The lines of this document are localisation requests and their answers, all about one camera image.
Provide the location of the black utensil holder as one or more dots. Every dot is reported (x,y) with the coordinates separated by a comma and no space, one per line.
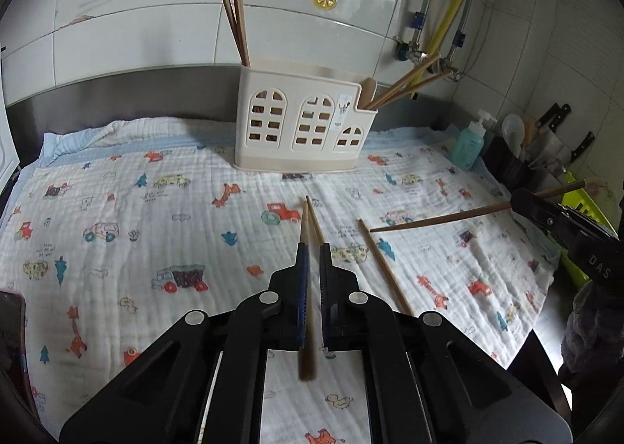
(507,166)

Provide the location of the cream plastic chopstick holder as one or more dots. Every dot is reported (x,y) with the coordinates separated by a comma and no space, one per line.
(287,83)

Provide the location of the metal water valve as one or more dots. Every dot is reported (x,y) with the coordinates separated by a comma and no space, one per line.
(446,66)

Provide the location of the green plastic dish rack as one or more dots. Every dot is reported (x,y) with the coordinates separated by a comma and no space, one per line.
(585,198)

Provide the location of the white rice paddle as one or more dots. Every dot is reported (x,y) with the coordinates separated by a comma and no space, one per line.
(513,129)

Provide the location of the teal soap pump bottle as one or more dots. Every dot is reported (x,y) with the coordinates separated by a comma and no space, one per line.
(468,146)

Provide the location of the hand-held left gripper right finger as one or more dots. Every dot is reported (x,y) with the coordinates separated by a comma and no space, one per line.
(325,288)

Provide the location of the dark glossy panel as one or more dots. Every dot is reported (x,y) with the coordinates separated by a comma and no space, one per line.
(10,341)

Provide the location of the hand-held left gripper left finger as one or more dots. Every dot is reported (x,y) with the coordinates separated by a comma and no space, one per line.
(302,278)

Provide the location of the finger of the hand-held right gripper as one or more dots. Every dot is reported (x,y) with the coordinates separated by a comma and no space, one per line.
(536,210)

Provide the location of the white printed muslin cloth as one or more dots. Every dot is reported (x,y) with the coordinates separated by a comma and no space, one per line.
(146,229)

